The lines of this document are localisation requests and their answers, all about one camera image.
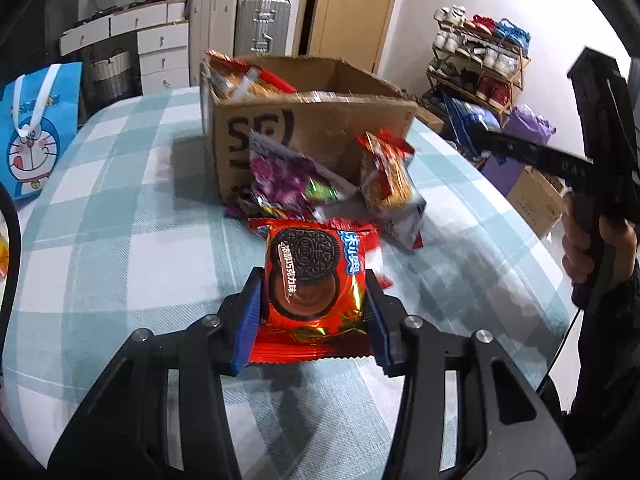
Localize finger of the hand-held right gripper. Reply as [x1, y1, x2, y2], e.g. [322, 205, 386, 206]
[475, 127, 581, 186]

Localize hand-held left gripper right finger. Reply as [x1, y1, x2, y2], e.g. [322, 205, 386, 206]
[364, 269, 578, 480]

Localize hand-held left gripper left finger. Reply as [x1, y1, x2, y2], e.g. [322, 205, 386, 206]
[47, 266, 264, 480]

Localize red chocolate cookie packet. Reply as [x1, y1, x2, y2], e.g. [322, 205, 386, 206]
[248, 217, 383, 365]

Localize small colourful snack packet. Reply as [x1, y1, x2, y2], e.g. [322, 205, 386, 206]
[224, 185, 281, 221]

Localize orange noodle snack packet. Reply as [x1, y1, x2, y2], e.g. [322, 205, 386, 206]
[357, 130, 427, 251]

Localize purple snack packet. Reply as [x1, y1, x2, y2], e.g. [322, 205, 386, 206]
[247, 130, 358, 208]

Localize person's right forearm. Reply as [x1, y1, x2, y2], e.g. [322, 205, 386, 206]
[570, 260, 640, 461]

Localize person's right hand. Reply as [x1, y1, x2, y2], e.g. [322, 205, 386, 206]
[560, 192, 639, 311]

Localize purple bag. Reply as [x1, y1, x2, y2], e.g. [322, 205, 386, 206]
[492, 105, 557, 201]

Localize small cardboard box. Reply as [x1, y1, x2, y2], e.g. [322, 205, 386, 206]
[505, 167, 568, 238]

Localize wooden shoe rack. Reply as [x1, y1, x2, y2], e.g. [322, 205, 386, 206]
[425, 7, 531, 118]

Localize rows of shoes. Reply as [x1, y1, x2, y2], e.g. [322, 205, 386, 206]
[432, 5, 531, 103]

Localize checked tablecloth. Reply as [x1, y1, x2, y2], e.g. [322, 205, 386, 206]
[0, 85, 571, 480]

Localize wooden door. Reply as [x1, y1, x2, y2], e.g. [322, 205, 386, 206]
[292, 0, 403, 73]

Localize wicker basket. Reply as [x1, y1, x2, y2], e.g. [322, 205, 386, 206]
[82, 47, 133, 103]

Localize blue cartoon tote bag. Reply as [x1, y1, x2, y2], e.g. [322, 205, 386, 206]
[0, 62, 83, 201]

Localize white suitcase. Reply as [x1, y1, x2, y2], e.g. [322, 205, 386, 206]
[187, 0, 240, 86]

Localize white drawer desk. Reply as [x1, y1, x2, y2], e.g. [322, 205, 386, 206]
[60, 0, 193, 96]

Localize silver suitcase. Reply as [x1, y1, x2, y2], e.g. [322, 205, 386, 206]
[235, 0, 292, 58]

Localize black cable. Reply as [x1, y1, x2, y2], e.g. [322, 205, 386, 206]
[537, 305, 583, 396]
[0, 182, 23, 321]

